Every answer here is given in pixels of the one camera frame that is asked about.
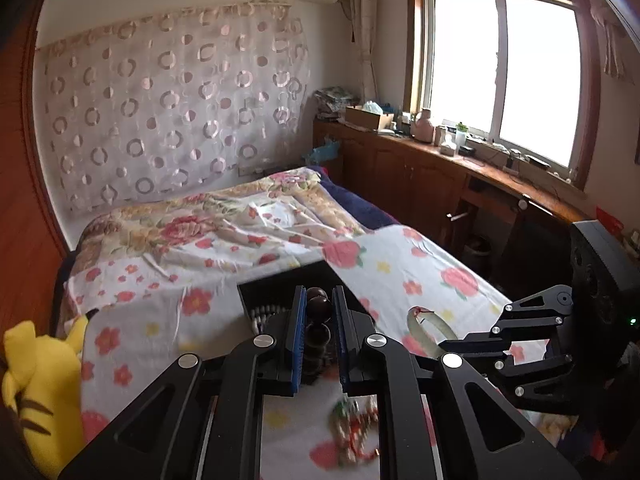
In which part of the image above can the brown wooden bead bracelet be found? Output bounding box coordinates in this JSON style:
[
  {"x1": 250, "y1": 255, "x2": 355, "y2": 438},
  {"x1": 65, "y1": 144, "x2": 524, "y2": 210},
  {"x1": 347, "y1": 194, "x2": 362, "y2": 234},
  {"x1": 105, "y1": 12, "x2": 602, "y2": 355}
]
[{"x1": 302, "y1": 286, "x2": 333, "y2": 386}]

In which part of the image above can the pale green jade bangle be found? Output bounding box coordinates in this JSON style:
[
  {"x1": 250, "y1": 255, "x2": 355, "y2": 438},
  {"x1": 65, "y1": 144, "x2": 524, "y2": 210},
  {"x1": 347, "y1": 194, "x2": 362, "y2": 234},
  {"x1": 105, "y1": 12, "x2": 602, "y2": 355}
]
[{"x1": 407, "y1": 306, "x2": 459, "y2": 359}]

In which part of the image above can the black jewelry box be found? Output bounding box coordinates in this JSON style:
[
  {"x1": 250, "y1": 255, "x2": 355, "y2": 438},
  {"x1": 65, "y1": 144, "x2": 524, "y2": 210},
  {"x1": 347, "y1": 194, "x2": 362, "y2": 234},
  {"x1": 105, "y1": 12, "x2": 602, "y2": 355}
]
[{"x1": 238, "y1": 261, "x2": 367, "y2": 335}]

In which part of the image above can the floral quilt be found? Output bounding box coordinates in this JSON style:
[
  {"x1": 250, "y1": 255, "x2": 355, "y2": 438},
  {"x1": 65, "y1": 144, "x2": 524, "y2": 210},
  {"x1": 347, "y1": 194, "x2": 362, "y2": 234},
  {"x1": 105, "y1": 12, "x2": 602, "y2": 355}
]
[{"x1": 70, "y1": 167, "x2": 369, "y2": 282}]

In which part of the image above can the dark blue blanket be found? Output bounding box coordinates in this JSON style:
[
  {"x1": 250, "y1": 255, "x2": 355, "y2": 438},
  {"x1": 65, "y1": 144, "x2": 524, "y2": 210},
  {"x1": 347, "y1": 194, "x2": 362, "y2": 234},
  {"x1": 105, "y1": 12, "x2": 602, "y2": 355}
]
[{"x1": 307, "y1": 166, "x2": 398, "y2": 230}]

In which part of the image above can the wooden side cabinet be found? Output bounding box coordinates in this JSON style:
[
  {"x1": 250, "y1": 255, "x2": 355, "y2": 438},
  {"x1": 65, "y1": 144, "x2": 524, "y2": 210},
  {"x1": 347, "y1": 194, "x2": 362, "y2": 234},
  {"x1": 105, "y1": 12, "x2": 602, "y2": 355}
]
[{"x1": 312, "y1": 119, "x2": 585, "y2": 292}]

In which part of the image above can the strawberry print white sheet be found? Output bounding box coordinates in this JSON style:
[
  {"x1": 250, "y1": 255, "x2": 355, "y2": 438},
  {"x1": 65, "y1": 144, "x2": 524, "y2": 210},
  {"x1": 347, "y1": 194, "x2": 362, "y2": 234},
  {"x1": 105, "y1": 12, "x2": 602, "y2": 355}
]
[{"x1": 62, "y1": 225, "x2": 576, "y2": 479}]

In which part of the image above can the pink thermos jug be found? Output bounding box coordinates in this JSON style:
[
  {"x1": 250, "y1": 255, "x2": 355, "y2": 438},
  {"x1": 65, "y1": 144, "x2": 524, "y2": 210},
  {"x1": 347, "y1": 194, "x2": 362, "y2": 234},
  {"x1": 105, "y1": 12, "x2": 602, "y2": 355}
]
[{"x1": 411, "y1": 108, "x2": 435, "y2": 144}]

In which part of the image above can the cardboard box on cabinet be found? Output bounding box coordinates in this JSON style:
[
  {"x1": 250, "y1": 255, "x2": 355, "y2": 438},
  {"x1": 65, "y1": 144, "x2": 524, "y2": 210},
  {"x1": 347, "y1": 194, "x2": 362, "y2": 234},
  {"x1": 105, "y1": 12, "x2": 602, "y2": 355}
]
[{"x1": 345, "y1": 106, "x2": 394, "y2": 131}]

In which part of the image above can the small potted plant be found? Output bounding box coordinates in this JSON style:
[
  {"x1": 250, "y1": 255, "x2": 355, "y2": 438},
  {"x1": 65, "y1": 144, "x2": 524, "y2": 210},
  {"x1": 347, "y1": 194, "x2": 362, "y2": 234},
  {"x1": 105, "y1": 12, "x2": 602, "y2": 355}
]
[{"x1": 454, "y1": 122, "x2": 468, "y2": 148}]

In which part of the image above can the yellow plush toy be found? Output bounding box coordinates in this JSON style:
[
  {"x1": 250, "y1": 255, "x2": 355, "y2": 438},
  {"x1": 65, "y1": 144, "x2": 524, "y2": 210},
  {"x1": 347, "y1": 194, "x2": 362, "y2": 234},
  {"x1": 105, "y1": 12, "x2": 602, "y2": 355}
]
[{"x1": 1, "y1": 315, "x2": 89, "y2": 479}]

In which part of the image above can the sheer circle pattern curtain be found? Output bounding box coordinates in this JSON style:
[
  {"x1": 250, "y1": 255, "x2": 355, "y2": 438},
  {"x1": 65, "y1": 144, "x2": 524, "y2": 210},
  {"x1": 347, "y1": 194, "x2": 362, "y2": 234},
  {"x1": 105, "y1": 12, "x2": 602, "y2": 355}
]
[{"x1": 34, "y1": 2, "x2": 310, "y2": 214}]

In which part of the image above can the red wooden wardrobe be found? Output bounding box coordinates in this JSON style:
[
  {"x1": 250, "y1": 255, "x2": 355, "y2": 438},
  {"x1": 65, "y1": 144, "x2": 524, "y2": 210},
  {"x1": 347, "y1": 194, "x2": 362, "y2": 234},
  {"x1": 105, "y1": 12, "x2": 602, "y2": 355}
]
[{"x1": 1, "y1": 0, "x2": 67, "y2": 335}]

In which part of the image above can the white pearl bracelet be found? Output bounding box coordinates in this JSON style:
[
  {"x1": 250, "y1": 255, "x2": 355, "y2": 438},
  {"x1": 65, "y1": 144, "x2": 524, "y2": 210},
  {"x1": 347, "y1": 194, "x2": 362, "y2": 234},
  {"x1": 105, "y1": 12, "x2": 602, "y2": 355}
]
[{"x1": 249, "y1": 304, "x2": 292, "y2": 334}]

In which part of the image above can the red white bead bracelet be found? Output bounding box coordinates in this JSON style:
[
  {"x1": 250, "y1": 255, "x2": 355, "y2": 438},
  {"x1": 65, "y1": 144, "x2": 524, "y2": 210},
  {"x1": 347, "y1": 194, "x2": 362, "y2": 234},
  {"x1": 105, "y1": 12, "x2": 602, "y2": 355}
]
[{"x1": 326, "y1": 394, "x2": 384, "y2": 467}]

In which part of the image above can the window with wooden frame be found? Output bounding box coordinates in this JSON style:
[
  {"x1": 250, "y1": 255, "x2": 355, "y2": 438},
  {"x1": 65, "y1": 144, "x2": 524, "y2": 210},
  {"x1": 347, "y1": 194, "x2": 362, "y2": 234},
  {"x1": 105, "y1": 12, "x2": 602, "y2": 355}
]
[{"x1": 406, "y1": 0, "x2": 601, "y2": 188}]

